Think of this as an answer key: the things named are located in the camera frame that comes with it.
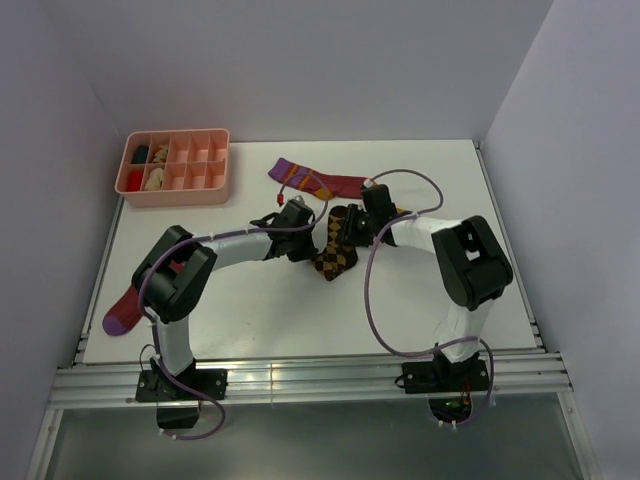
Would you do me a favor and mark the brown yellow argyle sock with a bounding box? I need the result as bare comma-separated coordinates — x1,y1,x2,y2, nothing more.
312,205,358,282

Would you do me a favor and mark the maroon sock purple toe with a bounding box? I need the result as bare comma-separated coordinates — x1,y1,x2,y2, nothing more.
102,257,184,337

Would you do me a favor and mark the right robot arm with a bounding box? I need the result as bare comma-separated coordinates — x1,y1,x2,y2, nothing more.
340,181,514,390

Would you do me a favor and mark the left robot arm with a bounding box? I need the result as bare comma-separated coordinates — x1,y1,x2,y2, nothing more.
132,199,316,399

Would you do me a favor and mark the maroon purple striped sock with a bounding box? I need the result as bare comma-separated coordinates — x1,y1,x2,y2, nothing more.
267,158,366,200

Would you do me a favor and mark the cream white rolled sock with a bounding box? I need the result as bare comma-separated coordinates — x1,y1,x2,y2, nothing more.
144,168,164,191

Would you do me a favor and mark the pink compartment organizer box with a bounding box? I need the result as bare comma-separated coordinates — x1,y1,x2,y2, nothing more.
115,128,230,208

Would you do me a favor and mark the cream orange argyle rolled sock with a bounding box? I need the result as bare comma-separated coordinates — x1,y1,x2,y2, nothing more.
151,144,169,164

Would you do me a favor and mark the red rolled sock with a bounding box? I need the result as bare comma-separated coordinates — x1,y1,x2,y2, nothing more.
126,170,144,192

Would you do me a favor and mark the dark teal rolled sock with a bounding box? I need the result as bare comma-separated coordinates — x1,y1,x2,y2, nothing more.
131,145,149,165

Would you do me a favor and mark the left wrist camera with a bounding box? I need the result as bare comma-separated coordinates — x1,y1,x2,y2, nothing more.
276,193,313,212

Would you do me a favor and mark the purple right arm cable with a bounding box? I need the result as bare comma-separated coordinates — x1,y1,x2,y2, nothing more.
363,167,499,431

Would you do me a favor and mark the aluminium front rail frame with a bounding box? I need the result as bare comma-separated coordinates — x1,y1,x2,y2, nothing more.
47,352,573,410

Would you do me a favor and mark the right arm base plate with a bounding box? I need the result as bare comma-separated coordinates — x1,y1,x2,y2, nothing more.
394,357,490,394

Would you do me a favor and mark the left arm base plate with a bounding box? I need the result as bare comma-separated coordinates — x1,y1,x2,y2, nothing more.
135,369,228,403

